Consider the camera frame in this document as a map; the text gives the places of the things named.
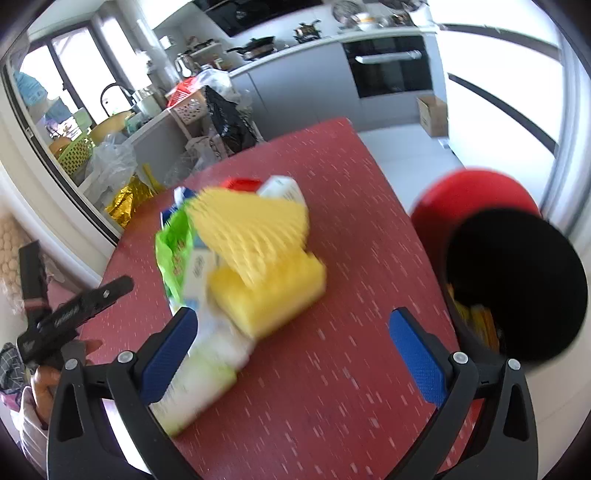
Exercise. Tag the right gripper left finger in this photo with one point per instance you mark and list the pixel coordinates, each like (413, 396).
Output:
(136, 384)

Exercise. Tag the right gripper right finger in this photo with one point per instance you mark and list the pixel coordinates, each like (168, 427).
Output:
(447, 380)

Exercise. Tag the tall green juice bottle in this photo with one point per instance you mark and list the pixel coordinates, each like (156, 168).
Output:
(220, 350)

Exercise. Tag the yellow sponge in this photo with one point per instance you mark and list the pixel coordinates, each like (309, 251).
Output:
(258, 311)

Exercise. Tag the green snack wrapper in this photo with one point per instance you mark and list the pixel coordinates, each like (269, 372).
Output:
(173, 245)

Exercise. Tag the yellow foam fruit net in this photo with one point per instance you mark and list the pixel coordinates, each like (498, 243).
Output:
(252, 234)

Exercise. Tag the black trash bin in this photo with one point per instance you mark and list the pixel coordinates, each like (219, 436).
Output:
(527, 274)

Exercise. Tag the black kitchen faucet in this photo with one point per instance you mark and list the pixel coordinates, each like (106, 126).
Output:
(115, 98)

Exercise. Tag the grey kitchen cabinets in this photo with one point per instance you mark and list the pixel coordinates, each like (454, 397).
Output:
(298, 89)

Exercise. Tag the person's left hand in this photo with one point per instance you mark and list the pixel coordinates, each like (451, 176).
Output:
(43, 381)

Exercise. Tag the gold foil bag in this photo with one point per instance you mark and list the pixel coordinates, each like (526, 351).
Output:
(127, 200)

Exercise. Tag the green plastic basket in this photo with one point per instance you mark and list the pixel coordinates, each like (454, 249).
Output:
(76, 154)

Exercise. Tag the blue crumpled wrapper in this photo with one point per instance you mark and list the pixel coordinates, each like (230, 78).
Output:
(180, 195)

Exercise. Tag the clear plastic bag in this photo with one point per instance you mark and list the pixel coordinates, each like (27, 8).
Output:
(111, 166)

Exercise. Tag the red white crumpled wrapper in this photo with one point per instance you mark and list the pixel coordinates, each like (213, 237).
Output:
(240, 184)

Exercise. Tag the cardboard box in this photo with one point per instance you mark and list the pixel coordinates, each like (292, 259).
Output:
(433, 116)

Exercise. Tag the black plastic bag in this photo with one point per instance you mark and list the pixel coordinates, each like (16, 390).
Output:
(235, 132)

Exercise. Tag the pink lattice basket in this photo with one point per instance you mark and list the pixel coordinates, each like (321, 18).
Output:
(186, 104)

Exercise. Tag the white refrigerator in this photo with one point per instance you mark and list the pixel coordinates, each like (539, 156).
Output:
(505, 87)

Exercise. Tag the black built-in oven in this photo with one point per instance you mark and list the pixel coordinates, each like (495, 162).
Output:
(390, 65)

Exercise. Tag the black frying pan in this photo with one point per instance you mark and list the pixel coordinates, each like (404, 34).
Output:
(255, 49)

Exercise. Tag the dark cooking pot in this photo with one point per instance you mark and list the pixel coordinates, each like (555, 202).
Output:
(307, 32)

